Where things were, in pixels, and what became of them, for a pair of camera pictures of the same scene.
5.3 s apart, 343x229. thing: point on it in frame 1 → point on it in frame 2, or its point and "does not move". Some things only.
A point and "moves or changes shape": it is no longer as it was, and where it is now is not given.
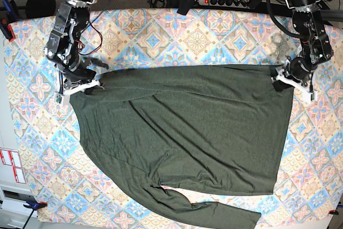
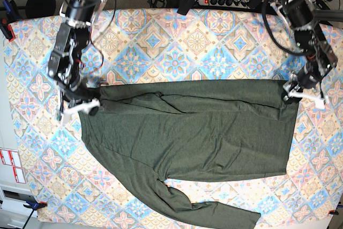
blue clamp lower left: x=34 y=206 does not move
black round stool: x=40 y=3 does not move
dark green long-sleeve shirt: x=215 y=128 moves or changes shape
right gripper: x=300 y=69 → x=291 y=92
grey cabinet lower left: x=13 y=214 does not move
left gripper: x=78 y=73 → x=79 y=93
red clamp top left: x=8 y=15 does not move
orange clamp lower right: x=333 y=212 does not move
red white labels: x=11 y=157 does not move
